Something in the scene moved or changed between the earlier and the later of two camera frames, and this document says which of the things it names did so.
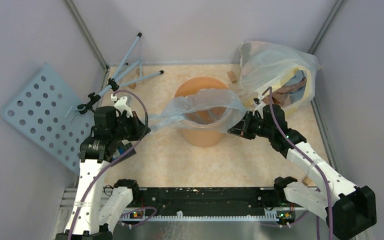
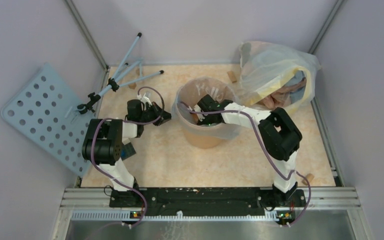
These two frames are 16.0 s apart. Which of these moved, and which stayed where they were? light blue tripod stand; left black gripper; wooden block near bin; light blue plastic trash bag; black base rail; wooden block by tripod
Moved: light blue plastic trash bag; left black gripper
Stayed: wooden block by tripod; black base rail; wooden block near bin; light blue tripod stand
